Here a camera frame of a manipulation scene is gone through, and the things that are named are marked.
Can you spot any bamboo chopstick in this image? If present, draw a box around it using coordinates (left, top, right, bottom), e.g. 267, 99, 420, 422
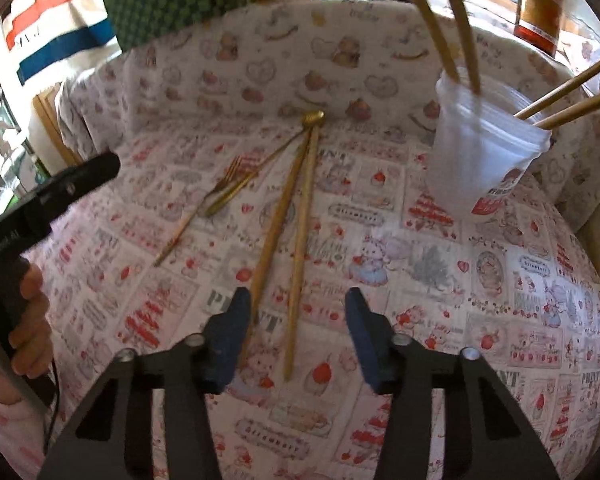
534, 93, 600, 130
283, 127, 320, 382
515, 60, 600, 120
449, 0, 481, 96
239, 128, 312, 364
412, 0, 460, 82

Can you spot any translucent plastic cup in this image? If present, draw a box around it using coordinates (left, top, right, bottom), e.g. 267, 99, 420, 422
426, 67, 550, 223

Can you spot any gold fork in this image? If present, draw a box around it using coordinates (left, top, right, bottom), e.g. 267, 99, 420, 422
152, 155, 246, 268

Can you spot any person's left hand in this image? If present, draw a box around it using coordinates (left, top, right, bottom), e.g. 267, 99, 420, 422
0, 264, 54, 405

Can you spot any printed tablecloth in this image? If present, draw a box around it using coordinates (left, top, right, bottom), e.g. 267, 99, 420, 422
31, 0, 600, 479

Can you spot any red capped sauce bottle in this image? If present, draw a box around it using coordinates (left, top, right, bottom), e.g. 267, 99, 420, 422
514, 0, 562, 58

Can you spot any striped curtain cloth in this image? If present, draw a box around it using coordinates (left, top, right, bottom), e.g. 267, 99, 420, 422
2, 0, 114, 84

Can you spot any gold spoon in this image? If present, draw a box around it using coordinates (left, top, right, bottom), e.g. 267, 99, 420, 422
204, 110, 326, 218

